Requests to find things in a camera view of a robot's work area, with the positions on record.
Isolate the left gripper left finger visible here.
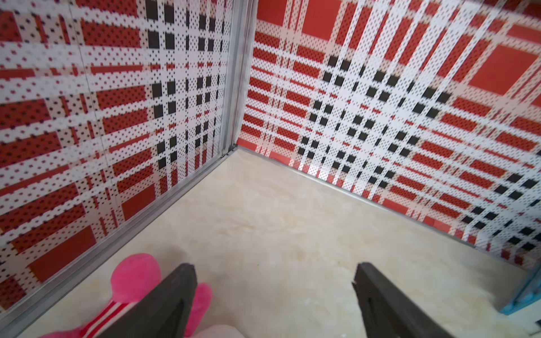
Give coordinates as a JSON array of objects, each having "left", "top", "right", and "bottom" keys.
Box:
[{"left": 99, "top": 263, "right": 197, "bottom": 338}]

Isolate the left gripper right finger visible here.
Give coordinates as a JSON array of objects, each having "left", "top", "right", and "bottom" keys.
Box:
[{"left": 352, "top": 262, "right": 451, "bottom": 338}]

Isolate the pink striped plush toy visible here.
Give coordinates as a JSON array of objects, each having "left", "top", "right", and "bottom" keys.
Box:
[{"left": 39, "top": 252, "right": 246, "bottom": 338}]

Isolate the white blue toy crib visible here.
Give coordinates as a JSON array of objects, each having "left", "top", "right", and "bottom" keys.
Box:
[{"left": 498, "top": 262, "right": 540, "bottom": 337}]

